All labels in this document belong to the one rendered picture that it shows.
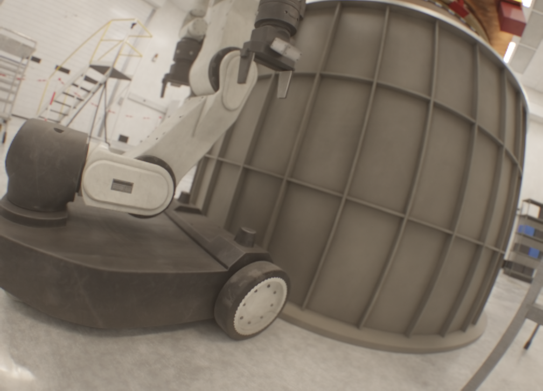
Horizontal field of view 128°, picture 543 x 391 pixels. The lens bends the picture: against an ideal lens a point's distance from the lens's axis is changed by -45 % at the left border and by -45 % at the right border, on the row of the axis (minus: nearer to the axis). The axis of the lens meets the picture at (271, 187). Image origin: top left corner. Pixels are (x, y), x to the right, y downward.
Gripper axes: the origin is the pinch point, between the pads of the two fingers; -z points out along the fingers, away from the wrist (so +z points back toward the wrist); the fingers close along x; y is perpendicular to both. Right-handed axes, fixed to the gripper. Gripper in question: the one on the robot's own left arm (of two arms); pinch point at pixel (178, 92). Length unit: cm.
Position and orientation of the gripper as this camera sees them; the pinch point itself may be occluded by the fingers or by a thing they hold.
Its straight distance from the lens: 86.8
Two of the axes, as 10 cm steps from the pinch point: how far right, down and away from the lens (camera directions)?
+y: -7.0, -2.4, 6.8
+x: 7.0, 0.0, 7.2
